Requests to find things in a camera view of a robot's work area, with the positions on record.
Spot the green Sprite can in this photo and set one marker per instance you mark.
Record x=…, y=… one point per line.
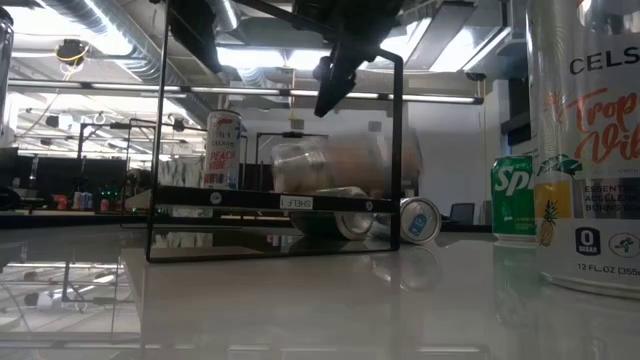
x=512, y=200

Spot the Celsius Peach Vibe can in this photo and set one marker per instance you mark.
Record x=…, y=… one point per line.
x=222, y=150

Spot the silver air duct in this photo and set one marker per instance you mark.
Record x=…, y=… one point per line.
x=229, y=15

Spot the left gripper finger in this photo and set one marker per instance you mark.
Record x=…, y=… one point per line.
x=195, y=30

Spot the silver and blue can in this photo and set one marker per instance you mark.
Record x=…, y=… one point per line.
x=4, y=60
x=422, y=222

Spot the black ceiling device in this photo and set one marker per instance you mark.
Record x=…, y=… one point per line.
x=71, y=51

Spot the wooden tray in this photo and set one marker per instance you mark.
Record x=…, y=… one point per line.
x=240, y=201

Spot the black computer monitor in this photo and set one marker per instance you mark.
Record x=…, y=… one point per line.
x=257, y=177

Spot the long ceiling light strip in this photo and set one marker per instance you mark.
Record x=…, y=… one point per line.
x=240, y=91

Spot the dark green soda can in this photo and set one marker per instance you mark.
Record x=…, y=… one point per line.
x=355, y=226

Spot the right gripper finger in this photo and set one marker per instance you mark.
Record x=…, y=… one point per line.
x=340, y=75

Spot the black office chair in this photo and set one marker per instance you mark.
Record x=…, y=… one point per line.
x=462, y=214

